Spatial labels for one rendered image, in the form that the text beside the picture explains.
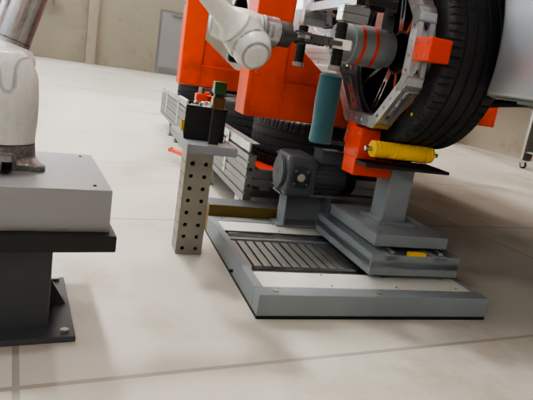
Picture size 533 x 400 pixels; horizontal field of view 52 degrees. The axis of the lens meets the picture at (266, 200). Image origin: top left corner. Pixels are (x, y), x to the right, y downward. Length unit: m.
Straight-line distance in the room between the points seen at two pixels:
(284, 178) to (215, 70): 2.15
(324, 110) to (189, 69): 2.28
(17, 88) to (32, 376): 0.64
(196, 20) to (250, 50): 2.79
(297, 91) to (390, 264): 0.87
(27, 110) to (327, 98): 1.09
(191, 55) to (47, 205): 3.04
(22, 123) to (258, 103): 1.18
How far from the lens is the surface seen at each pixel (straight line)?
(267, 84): 2.33
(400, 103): 1.88
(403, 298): 1.84
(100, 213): 1.30
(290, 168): 2.20
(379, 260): 1.92
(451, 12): 1.83
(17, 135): 1.40
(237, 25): 1.48
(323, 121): 2.06
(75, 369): 1.36
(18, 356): 1.42
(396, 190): 2.11
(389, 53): 2.00
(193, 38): 4.22
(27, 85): 1.40
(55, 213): 1.29
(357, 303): 1.76
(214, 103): 1.78
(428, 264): 2.03
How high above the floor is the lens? 0.72
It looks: 13 degrees down
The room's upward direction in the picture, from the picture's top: 9 degrees clockwise
